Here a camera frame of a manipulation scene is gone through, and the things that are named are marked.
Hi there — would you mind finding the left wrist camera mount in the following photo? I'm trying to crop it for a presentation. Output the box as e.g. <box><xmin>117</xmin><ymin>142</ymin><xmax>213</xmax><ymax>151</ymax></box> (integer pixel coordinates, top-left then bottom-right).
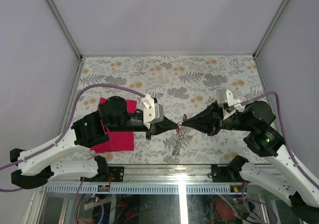
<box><xmin>141</xmin><ymin>94</ymin><xmax>164</xmax><ymax>129</ymax></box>

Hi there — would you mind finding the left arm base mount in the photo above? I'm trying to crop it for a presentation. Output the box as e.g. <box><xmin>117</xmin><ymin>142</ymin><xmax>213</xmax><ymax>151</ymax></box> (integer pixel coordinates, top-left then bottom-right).
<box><xmin>92</xmin><ymin>156</ymin><xmax>125</xmax><ymax>183</ymax></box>

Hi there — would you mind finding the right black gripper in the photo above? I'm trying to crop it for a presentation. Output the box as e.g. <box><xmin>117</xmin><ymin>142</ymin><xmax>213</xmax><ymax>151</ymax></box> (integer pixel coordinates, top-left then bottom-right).
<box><xmin>182</xmin><ymin>99</ymin><xmax>255</xmax><ymax>136</ymax></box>

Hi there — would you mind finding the red cloth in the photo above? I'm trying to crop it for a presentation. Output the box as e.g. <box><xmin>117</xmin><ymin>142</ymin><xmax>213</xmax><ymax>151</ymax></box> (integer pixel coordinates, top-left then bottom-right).
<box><xmin>90</xmin><ymin>97</ymin><xmax>137</xmax><ymax>154</ymax></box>

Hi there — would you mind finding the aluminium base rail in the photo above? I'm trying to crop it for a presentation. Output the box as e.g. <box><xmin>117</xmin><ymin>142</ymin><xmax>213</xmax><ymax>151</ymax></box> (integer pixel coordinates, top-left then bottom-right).
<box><xmin>44</xmin><ymin>163</ymin><xmax>275</xmax><ymax>195</ymax></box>

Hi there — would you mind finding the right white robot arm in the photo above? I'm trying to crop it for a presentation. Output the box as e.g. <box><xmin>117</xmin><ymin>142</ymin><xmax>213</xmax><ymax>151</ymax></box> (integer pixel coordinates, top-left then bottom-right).
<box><xmin>182</xmin><ymin>101</ymin><xmax>319</xmax><ymax>224</ymax></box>

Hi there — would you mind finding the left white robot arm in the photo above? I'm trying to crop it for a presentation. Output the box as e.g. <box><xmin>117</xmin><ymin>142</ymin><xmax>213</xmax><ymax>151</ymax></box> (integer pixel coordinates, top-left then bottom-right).
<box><xmin>10</xmin><ymin>96</ymin><xmax>177</xmax><ymax>189</ymax></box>

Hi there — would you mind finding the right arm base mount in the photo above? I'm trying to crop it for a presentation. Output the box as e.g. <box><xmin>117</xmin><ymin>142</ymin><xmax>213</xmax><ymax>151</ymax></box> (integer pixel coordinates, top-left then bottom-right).
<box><xmin>207</xmin><ymin>155</ymin><xmax>248</xmax><ymax>183</ymax></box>

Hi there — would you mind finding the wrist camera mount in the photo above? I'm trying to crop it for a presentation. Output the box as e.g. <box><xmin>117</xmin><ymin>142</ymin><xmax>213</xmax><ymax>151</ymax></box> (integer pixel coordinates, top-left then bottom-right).
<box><xmin>216</xmin><ymin>89</ymin><xmax>242</xmax><ymax>120</ymax></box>
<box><xmin>141</xmin><ymin>94</ymin><xmax>164</xmax><ymax>129</ymax></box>

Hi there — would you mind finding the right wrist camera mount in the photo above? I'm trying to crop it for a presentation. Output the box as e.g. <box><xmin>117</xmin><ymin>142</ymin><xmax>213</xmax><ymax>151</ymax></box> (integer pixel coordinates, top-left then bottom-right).
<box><xmin>216</xmin><ymin>89</ymin><xmax>242</xmax><ymax>120</ymax></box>

